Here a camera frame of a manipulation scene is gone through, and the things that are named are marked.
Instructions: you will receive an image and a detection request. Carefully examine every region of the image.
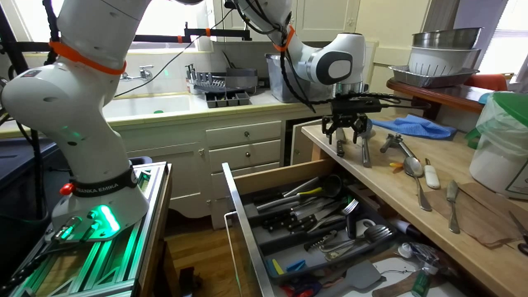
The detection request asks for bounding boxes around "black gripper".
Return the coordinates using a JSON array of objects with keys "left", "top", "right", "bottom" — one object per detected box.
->
[{"left": 320, "top": 91, "right": 383, "bottom": 169}]

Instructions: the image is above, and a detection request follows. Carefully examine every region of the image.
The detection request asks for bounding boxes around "steel butter knife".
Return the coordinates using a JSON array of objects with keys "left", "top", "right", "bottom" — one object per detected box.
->
[{"left": 413, "top": 174, "right": 434, "bottom": 214}]

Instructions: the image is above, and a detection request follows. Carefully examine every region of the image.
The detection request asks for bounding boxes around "wooden drawer with steel front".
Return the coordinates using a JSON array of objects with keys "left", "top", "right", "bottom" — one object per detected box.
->
[{"left": 221, "top": 157, "right": 480, "bottom": 297}]

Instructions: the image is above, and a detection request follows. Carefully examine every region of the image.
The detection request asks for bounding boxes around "steel can opener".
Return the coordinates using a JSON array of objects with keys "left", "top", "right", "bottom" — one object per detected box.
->
[{"left": 378, "top": 133, "right": 414, "bottom": 164}]

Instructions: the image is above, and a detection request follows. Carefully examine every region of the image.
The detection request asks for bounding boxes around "black ladle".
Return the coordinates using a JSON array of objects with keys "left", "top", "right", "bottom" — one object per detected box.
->
[{"left": 320, "top": 174, "right": 347, "bottom": 202}]

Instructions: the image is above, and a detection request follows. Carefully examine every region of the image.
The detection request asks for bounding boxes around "blue cloth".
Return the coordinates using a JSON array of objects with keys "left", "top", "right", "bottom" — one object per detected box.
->
[{"left": 370, "top": 115, "right": 459, "bottom": 143}]

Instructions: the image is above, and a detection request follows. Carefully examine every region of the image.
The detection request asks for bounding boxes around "steel spoon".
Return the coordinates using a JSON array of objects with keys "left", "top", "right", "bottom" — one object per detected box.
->
[{"left": 403, "top": 156, "right": 426, "bottom": 179}]

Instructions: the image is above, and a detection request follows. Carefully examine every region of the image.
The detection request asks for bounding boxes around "metal baking tray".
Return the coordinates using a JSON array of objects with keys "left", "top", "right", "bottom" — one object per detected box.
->
[{"left": 388, "top": 65, "right": 479, "bottom": 90}]

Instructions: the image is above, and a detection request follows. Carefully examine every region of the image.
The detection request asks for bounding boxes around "reddish wooden side table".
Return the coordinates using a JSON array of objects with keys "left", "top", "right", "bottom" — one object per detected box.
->
[{"left": 385, "top": 78, "right": 497, "bottom": 121}]

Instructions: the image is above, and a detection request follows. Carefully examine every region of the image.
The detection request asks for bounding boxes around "cream kitchen cabinet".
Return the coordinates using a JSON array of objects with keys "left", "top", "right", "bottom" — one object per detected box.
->
[{"left": 117, "top": 118, "right": 287, "bottom": 230}]

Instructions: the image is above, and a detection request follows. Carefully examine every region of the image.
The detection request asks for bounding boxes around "gray cutlery tray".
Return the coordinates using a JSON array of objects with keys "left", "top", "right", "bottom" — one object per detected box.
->
[{"left": 244, "top": 176, "right": 398, "bottom": 288}]

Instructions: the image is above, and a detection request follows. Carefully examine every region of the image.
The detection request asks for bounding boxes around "white colander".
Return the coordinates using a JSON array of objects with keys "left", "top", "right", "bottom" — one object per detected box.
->
[{"left": 406, "top": 45, "right": 482, "bottom": 78}]

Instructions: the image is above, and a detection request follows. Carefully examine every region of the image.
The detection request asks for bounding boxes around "clear plastic bag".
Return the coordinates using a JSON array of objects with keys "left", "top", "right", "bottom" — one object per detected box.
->
[{"left": 394, "top": 242, "right": 442, "bottom": 278}]

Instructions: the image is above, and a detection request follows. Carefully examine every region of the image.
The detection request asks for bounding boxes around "gray flat spatula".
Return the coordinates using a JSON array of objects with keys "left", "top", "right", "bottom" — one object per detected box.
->
[{"left": 345, "top": 260, "right": 388, "bottom": 294}]

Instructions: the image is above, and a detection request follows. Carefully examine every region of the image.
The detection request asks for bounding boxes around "dark countertop box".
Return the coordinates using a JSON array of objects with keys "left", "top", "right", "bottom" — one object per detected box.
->
[{"left": 223, "top": 67, "right": 261, "bottom": 95}]

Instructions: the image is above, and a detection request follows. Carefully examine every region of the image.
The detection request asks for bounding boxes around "blue clip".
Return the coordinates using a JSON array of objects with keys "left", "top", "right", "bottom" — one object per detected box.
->
[{"left": 286, "top": 260, "right": 307, "bottom": 275}]

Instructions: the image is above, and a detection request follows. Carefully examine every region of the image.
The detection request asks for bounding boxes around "black divided tray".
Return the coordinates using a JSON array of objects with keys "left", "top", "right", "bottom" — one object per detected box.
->
[{"left": 203, "top": 90, "right": 253, "bottom": 110}]

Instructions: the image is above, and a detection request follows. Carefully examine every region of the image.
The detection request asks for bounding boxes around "white bucket with green rim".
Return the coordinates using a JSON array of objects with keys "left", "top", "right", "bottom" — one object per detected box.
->
[{"left": 469, "top": 91, "right": 528, "bottom": 202}]

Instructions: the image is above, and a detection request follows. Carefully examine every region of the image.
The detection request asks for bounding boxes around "yellow clip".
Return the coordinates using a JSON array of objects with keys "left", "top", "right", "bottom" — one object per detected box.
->
[{"left": 271, "top": 258, "right": 287, "bottom": 278}]

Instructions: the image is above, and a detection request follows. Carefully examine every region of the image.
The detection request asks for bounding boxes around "metal mixing bowl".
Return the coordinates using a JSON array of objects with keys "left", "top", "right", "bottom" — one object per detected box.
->
[{"left": 411, "top": 27, "right": 484, "bottom": 50}]

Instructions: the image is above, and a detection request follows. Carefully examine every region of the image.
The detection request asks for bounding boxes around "small wooden cutting board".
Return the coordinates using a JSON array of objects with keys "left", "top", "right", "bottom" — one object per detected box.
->
[{"left": 427, "top": 181, "right": 521, "bottom": 252}]

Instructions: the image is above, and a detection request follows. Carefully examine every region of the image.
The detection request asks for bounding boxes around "red cylinder item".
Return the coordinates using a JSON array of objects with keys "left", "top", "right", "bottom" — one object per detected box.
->
[{"left": 465, "top": 72, "right": 517, "bottom": 93}]

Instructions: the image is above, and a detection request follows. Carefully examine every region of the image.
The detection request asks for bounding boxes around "green tube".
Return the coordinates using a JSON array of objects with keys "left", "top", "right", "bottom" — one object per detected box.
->
[{"left": 411, "top": 270, "right": 434, "bottom": 297}]

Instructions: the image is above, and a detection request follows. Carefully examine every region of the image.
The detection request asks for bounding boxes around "white sink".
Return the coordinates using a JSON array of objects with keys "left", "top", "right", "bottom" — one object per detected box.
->
[{"left": 101, "top": 91, "right": 195, "bottom": 121}]

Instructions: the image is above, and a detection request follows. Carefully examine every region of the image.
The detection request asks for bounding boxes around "chrome faucet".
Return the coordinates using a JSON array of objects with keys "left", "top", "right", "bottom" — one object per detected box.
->
[{"left": 121, "top": 63, "right": 157, "bottom": 83}]

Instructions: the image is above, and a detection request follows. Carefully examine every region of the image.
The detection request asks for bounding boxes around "yellow handled utensil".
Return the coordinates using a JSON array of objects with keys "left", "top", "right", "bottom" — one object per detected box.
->
[{"left": 299, "top": 187, "right": 327, "bottom": 199}]

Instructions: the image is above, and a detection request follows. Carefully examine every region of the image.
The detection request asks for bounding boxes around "steel rod handle utensil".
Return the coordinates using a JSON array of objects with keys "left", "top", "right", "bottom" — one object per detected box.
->
[{"left": 254, "top": 187, "right": 323, "bottom": 214}]

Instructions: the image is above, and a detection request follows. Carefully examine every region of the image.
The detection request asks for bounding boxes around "black riveted handle knife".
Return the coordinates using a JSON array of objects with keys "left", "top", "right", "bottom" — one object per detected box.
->
[
  {"left": 262, "top": 210, "right": 310, "bottom": 227},
  {"left": 302, "top": 220, "right": 348, "bottom": 245},
  {"left": 257, "top": 219, "right": 302, "bottom": 235}
]

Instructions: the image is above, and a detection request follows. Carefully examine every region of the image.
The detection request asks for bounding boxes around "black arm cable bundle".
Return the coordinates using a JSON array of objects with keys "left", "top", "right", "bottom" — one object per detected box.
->
[{"left": 224, "top": 0, "right": 414, "bottom": 113}]

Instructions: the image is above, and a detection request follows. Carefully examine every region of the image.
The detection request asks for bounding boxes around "narrow orange strap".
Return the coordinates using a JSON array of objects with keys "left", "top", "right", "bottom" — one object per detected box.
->
[{"left": 272, "top": 25, "right": 297, "bottom": 55}]

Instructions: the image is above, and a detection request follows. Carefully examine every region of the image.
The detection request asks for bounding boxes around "red handled tool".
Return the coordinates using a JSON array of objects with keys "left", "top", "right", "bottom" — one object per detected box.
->
[{"left": 279, "top": 283, "right": 310, "bottom": 297}]

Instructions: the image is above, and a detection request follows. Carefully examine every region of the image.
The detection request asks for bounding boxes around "black window rail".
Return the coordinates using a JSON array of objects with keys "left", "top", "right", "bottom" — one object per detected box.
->
[{"left": 130, "top": 25, "right": 254, "bottom": 47}]

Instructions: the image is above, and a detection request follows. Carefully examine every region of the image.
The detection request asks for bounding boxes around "aluminium extrusion mounting frame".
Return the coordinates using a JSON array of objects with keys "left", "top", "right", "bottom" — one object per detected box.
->
[{"left": 7, "top": 162, "right": 168, "bottom": 297}]

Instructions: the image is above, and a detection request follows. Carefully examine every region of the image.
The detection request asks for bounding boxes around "wide orange strap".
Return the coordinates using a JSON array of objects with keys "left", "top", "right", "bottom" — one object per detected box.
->
[{"left": 48, "top": 39, "right": 129, "bottom": 78}]

